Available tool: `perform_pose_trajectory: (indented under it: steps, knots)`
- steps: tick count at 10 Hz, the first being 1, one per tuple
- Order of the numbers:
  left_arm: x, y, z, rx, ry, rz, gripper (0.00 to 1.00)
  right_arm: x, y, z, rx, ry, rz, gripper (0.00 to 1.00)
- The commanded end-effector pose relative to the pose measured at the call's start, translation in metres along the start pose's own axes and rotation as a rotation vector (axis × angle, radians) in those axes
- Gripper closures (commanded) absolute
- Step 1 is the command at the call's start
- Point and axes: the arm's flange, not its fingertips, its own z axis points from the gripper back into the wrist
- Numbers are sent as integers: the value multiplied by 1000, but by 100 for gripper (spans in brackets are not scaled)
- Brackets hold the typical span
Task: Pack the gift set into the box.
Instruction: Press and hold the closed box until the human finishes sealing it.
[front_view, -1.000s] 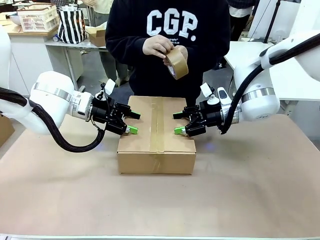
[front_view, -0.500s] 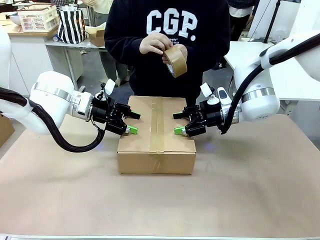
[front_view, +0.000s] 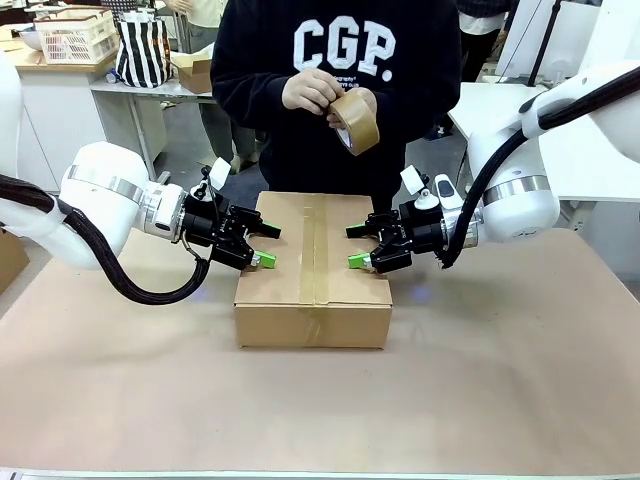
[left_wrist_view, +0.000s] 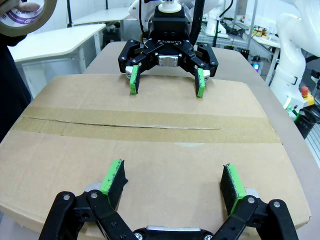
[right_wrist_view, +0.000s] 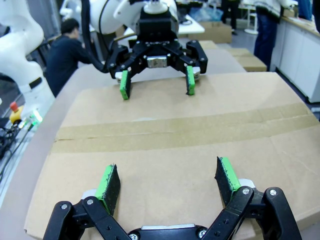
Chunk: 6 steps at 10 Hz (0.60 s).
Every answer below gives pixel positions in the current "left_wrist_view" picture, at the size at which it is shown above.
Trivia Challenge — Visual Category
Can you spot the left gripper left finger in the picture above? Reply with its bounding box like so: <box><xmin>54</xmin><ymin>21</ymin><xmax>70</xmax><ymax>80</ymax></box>
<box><xmin>38</xmin><ymin>159</ymin><xmax>138</xmax><ymax>240</ymax></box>

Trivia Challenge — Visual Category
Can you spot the large brown cardboard box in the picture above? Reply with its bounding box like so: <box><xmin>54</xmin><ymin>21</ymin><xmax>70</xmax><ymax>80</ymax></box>
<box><xmin>0</xmin><ymin>73</ymin><xmax>313</xmax><ymax>231</ymax></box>

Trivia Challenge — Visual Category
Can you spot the person hand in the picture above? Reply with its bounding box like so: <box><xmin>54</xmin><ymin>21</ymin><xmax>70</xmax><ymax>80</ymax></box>
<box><xmin>14</xmin><ymin>1</ymin><xmax>41</xmax><ymax>12</ymax></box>

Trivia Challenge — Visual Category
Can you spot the yellow red emergency stop button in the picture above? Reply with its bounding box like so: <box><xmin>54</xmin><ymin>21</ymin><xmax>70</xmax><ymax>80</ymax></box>
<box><xmin>299</xmin><ymin>86</ymin><xmax>316</xmax><ymax>107</ymax></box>

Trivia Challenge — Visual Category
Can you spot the person in black printed shirt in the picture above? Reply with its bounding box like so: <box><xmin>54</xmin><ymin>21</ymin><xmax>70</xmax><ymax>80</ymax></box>
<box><xmin>0</xmin><ymin>31</ymin><xmax>33</xmax><ymax>144</ymax></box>

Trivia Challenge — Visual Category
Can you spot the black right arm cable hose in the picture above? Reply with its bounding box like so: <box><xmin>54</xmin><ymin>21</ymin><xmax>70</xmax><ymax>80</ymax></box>
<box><xmin>189</xmin><ymin>0</ymin><xmax>204</xmax><ymax>48</ymax></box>

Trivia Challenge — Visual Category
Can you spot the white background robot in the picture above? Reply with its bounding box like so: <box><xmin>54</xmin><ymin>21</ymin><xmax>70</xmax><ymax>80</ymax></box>
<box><xmin>205</xmin><ymin>0</ymin><xmax>235</xmax><ymax>36</ymax></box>

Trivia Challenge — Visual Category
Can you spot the brown tape strip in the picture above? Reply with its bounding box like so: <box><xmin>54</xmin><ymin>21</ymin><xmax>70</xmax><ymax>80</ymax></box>
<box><xmin>11</xmin><ymin>106</ymin><xmax>283</xmax><ymax>144</ymax></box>

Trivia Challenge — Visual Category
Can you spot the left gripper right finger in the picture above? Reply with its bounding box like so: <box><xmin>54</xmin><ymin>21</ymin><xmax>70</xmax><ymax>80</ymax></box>
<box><xmin>212</xmin><ymin>162</ymin><xmax>300</xmax><ymax>240</ymax></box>

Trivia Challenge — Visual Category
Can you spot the black round container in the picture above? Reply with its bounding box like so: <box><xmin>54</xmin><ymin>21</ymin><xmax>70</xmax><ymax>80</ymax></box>
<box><xmin>294</xmin><ymin>107</ymin><xmax>318</xmax><ymax>140</ymax></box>

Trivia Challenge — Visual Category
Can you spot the brown packing tape roll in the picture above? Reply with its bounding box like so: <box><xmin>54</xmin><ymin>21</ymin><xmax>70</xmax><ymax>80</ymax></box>
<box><xmin>0</xmin><ymin>0</ymin><xmax>58</xmax><ymax>36</ymax></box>

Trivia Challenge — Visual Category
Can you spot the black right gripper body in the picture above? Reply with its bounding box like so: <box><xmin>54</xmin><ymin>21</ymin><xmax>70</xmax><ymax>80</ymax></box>
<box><xmin>144</xmin><ymin>4</ymin><xmax>195</xmax><ymax>69</ymax></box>

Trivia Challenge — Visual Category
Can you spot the white background table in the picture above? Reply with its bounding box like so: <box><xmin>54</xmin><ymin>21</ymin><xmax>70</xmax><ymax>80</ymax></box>
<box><xmin>71</xmin><ymin>6</ymin><xmax>133</xmax><ymax>26</ymax></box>

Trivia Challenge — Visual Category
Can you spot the white curved side table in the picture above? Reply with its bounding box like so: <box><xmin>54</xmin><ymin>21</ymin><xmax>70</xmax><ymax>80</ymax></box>
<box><xmin>7</xmin><ymin>23</ymin><xmax>108</xmax><ymax>99</ymax></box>

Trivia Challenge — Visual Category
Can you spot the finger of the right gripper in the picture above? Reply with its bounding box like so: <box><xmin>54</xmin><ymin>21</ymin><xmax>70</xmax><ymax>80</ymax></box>
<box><xmin>117</xmin><ymin>39</ymin><xmax>159</xmax><ymax>96</ymax></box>
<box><xmin>178</xmin><ymin>43</ymin><xmax>219</xmax><ymax>98</ymax></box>

